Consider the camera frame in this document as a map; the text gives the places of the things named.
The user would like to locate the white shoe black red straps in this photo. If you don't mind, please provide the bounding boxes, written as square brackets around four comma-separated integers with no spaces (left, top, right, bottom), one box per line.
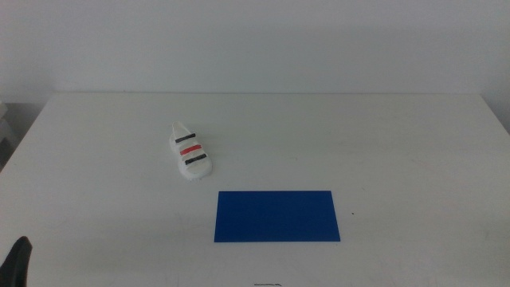
[168,121,214,182]

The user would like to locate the blue rectangular mat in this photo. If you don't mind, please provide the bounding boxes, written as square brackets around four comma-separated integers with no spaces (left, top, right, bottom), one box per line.
[214,190,342,243]

